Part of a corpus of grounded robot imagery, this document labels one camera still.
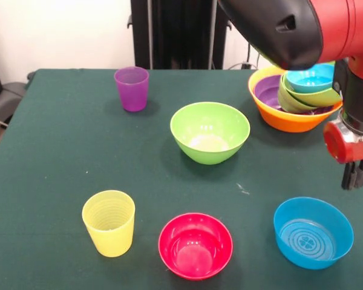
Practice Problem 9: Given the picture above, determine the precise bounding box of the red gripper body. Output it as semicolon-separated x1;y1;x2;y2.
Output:
322;120;363;164

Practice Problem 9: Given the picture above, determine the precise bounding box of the large green bowl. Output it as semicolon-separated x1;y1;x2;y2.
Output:
280;61;342;108
169;101;251;166

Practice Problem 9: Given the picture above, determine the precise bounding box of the large orange bowl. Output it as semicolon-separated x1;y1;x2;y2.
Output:
247;66;343;133

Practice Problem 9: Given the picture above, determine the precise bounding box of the small green bowl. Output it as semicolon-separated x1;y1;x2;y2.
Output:
277;75;318;114

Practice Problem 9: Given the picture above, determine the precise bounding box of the small light blue bowl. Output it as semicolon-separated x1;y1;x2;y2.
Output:
286;63;335;94

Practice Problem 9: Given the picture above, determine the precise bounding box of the blue bowl with ribbed bottom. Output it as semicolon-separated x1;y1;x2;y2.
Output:
273;196;355;270

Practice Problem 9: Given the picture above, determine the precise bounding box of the purple bowl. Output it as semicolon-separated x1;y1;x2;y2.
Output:
253;74;334;116

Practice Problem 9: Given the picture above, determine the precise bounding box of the purple cup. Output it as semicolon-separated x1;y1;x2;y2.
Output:
114;66;149;112

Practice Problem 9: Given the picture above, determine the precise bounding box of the red bowl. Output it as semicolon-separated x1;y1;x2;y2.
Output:
158;213;234;281

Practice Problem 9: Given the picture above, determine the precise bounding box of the yellow ribbed cup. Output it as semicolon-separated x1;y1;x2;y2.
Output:
82;190;136;258

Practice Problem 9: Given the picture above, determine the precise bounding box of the dark green tablecloth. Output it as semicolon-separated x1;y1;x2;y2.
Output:
0;68;363;290

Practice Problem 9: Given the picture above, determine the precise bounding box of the grey chair base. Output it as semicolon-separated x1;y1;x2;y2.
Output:
0;81;28;129

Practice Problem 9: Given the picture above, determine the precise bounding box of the grey cable with plug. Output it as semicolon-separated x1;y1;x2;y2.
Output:
228;62;258;71

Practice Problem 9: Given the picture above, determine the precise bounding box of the black hanging cable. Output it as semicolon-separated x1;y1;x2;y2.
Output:
246;42;261;66

